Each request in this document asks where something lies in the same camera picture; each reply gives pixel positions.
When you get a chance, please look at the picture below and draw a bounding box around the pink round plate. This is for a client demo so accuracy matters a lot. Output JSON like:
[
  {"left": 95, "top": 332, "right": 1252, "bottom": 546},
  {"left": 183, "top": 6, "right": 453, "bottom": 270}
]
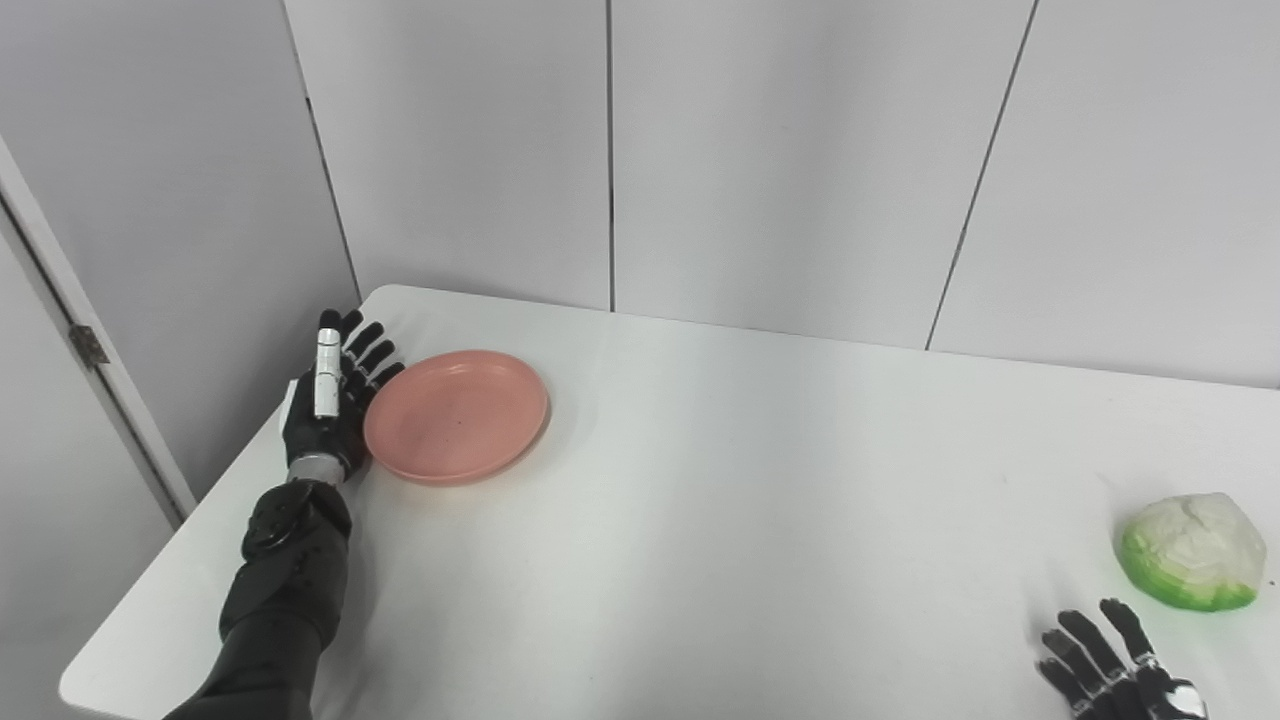
[{"left": 363, "top": 349, "right": 550, "bottom": 487}]

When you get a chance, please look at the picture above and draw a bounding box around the green white toy cabbage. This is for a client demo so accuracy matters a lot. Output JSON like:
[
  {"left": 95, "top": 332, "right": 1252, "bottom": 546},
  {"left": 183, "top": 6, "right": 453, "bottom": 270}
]
[{"left": 1115, "top": 493, "right": 1267, "bottom": 612}]

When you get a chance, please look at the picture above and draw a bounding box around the grey wall panel hinge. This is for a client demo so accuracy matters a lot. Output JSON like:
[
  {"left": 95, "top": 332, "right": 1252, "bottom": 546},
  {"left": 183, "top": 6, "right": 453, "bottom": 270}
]
[{"left": 68, "top": 324, "right": 111, "bottom": 369}]

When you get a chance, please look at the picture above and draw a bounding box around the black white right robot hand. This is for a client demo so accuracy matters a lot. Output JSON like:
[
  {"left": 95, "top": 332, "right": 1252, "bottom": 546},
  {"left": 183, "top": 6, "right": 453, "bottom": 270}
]
[{"left": 1036, "top": 598, "right": 1209, "bottom": 720}]

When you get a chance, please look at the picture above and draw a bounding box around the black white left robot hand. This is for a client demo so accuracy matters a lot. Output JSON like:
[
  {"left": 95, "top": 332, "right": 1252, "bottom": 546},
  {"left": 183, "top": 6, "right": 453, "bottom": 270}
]
[{"left": 281, "top": 308, "right": 406, "bottom": 483}]

